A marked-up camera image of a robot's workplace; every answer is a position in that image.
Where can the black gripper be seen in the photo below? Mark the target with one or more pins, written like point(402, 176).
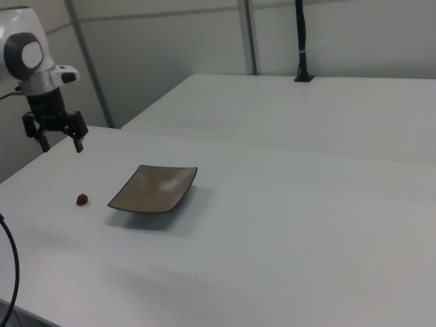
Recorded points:
point(46, 105)

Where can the red strawberry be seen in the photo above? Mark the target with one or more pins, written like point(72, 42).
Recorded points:
point(81, 200)

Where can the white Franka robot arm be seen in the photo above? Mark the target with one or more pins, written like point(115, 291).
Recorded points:
point(32, 56)

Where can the square brown ceramic plate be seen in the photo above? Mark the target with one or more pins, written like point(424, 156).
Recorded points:
point(153, 189)

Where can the slanted grey metal frame post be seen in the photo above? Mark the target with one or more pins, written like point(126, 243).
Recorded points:
point(89, 64)

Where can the upright grey metal frame post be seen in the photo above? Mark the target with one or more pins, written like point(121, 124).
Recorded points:
point(248, 37)

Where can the black camera stand pole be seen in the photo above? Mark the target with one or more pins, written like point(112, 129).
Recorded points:
point(302, 37)

